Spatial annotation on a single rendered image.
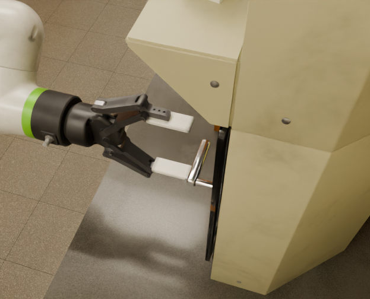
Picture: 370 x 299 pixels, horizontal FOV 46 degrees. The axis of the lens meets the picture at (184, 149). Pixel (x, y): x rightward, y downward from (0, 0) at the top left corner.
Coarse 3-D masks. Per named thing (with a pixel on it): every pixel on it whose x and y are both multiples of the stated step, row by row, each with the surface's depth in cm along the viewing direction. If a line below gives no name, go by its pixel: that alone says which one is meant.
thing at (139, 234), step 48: (144, 144) 106; (192, 144) 106; (96, 192) 97; (144, 192) 97; (192, 192) 97; (96, 240) 90; (144, 240) 90; (192, 240) 90; (48, 288) 84; (96, 288) 84; (144, 288) 84; (192, 288) 84; (240, 288) 84; (288, 288) 84; (336, 288) 84
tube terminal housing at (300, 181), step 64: (256, 0) 34; (320, 0) 33; (256, 64) 39; (320, 64) 37; (256, 128) 46; (320, 128) 43; (256, 192) 56; (320, 192) 54; (256, 256) 71; (320, 256) 82
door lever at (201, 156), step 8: (200, 144) 72; (208, 144) 72; (200, 152) 71; (200, 160) 70; (192, 168) 69; (200, 168) 69; (192, 176) 68; (192, 184) 68; (200, 184) 68; (208, 184) 68
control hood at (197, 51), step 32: (160, 0) 45; (192, 0) 45; (224, 0) 45; (160, 32) 42; (192, 32) 42; (224, 32) 42; (160, 64) 43; (192, 64) 42; (224, 64) 40; (192, 96) 45; (224, 96) 44
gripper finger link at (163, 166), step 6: (156, 162) 79; (162, 162) 79; (168, 162) 79; (174, 162) 79; (156, 168) 78; (162, 168) 78; (168, 168) 78; (174, 168) 78; (180, 168) 78; (186, 168) 78; (168, 174) 77; (174, 174) 77; (180, 174) 77; (186, 174) 77
